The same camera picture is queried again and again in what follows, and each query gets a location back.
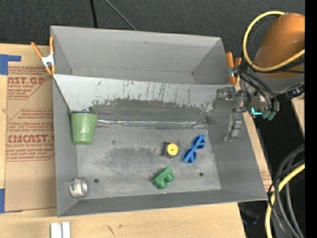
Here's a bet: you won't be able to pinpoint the green cup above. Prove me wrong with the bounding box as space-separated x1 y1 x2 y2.
70 112 98 145

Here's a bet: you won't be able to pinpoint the brown cardboard board, red print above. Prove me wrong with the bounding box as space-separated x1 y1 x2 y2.
0 43 58 214

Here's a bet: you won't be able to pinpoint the green toy block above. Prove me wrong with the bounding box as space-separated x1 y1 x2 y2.
151 166 175 190

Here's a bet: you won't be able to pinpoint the black cylinder on white bracket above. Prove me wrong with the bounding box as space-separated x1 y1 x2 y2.
284 86 305 100

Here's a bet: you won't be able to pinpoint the yellow and black round toy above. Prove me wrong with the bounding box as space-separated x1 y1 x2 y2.
160 141 179 159

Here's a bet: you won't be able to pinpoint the blue sunglasses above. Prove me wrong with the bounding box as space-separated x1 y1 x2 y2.
181 133 207 164

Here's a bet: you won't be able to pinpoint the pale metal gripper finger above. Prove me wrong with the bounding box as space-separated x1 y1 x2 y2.
216 87 236 101
223 114 243 142

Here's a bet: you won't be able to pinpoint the grey metal bin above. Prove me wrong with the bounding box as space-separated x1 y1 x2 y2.
50 25 269 218

